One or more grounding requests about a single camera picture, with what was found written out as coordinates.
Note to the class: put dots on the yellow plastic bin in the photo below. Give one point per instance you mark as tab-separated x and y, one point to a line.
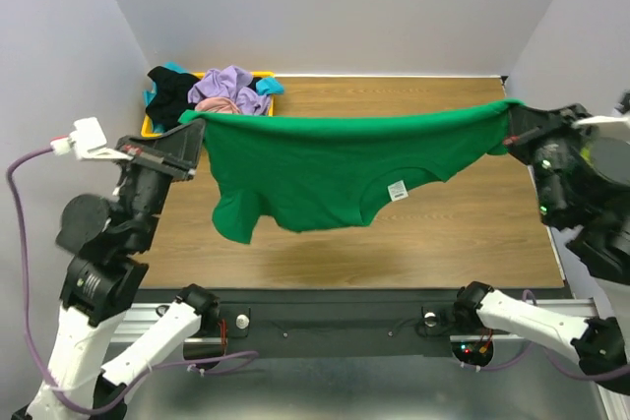
147	127

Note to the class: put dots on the green t-shirt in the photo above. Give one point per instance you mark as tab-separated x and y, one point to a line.
328	173

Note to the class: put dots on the teal t-shirt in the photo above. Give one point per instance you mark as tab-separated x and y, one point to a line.
270	85

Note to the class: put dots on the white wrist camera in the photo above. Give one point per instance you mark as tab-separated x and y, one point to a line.
618	121
87	142

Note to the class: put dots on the black t-shirt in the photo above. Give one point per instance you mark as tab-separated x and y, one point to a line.
170	97

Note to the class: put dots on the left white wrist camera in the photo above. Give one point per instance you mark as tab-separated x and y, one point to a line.
87	142

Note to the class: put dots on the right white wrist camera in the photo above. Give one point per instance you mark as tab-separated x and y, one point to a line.
618	121

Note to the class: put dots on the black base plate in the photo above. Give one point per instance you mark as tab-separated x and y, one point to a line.
213	325

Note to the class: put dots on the pink t-shirt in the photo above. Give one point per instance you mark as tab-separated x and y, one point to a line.
222	105

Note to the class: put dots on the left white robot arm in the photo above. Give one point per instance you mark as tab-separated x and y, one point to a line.
103	237

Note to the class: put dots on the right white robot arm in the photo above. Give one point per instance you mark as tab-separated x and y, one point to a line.
595	262

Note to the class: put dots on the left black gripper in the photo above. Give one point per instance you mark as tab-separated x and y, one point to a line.
158	160

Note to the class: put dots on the lavender t-shirt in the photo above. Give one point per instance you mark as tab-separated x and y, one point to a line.
236	84

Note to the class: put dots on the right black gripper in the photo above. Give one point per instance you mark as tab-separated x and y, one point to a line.
534	135

